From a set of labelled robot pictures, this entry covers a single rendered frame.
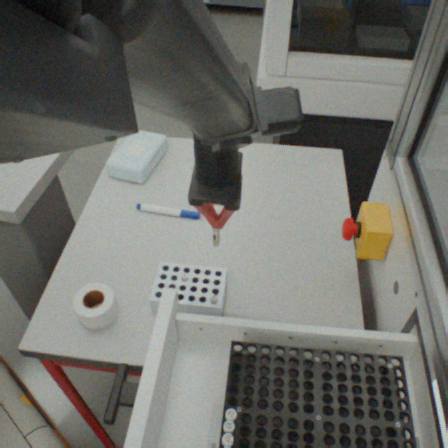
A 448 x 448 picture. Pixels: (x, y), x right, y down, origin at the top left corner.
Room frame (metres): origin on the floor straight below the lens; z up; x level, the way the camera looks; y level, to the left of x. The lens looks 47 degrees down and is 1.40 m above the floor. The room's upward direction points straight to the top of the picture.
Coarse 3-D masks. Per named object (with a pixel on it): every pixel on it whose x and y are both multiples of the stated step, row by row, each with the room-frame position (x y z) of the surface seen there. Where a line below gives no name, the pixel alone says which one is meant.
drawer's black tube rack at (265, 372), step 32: (256, 352) 0.25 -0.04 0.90; (288, 352) 0.25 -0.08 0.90; (320, 352) 0.24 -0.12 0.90; (352, 352) 0.24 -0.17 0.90; (256, 384) 0.20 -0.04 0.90; (288, 384) 0.20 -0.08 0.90; (320, 384) 0.20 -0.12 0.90; (352, 384) 0.20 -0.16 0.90; (384, 384) 0.21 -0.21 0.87; (256, 416) 0.16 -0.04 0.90; (288, 416) 0.16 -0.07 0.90; (320, 416) 0.16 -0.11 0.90; (352, 416) 0.16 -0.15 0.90; (384, 416) 0.17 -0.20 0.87
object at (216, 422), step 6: (216, 402) 0.20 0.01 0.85; (216, 408) 0.19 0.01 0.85; (222, 408) 0.19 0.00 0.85; (216, 414) 0.18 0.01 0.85; (222, 414) 0.18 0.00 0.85; (216, 420) 0.18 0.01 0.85; (210, 426) 0.17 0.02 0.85; (216, 426) 0.17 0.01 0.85; (210, 432) 0.16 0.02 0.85; (216, 432) 0.16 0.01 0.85; (210, 438) 0.16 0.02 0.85; (216, 438) 0.16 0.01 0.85; (210, 444) 0.15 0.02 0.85; (216, 444) 0.15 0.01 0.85
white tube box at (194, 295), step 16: (160, 272) 0.45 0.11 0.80; (176, 272) 0.45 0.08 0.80; (192, 272) 0.45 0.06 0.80; (208, 272) 0.46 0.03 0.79; (224, 272) 0.45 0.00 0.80; (160, 288) 0.43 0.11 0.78; (176, 288) 0.42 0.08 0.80; (192, 288) 0.42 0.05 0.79; (208, 288) 0.42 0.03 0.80; (224, 288) 0.42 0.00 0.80; (192, 304) 0.38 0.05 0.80; (208, 304) 0.38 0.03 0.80
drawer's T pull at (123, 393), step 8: (120, 368) 0.22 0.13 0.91; (128, 368) 0.22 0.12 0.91; (120, 376) 0.21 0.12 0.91; (120, 384) 0.20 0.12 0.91; (128, 384) 0.20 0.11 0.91; (136, 384) 0.20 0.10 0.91; (112, 392) 0.19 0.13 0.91; (120, 392) 0.19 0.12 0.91; (128, 392) 0.19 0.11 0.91; (136, 392) 0.19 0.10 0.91; (112, 400) 0.18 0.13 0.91; (120, 400) 0.18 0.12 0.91; (128, 400) 0.18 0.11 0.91; (112, 408) 0.17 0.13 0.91; (104, 416) 0.16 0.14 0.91; (112, 416) 0.16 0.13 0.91; (112, 424) 0.15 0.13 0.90
